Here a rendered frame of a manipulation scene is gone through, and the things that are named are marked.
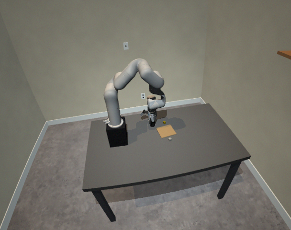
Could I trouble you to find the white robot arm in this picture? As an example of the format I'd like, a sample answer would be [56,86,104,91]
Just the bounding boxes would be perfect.
[104,58,166,128]

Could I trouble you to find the orange flat mat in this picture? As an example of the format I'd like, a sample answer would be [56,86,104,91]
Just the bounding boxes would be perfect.
[156,125,176,138]

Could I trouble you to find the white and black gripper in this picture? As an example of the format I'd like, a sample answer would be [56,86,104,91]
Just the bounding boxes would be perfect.
[148,111,157,127]

